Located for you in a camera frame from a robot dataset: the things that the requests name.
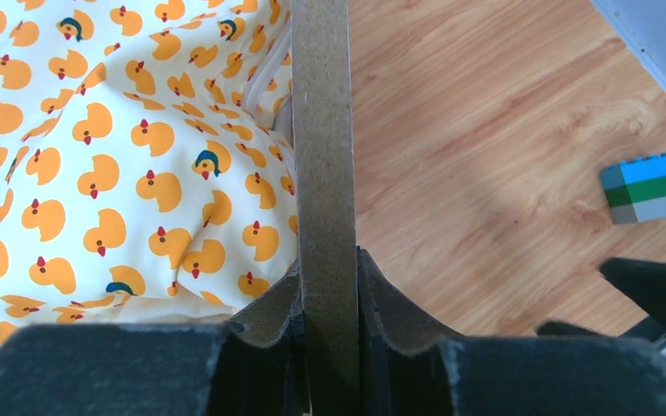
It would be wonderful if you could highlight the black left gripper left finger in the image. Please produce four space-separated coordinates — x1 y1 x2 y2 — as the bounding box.
0 276 306 415

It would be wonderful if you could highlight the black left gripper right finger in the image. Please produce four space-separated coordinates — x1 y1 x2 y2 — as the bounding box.
357 250 666 415

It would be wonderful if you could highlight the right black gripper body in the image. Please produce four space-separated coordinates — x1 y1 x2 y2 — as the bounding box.
538 257 666 345

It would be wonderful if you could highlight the yellow duck print blanket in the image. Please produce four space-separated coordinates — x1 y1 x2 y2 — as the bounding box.
0 1 297 346

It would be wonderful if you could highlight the wooden pet bed frame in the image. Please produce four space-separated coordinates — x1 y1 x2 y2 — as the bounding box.
291 1 361 415

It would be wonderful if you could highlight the blue green small block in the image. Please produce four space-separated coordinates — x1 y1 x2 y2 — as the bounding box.
599 153 666 225

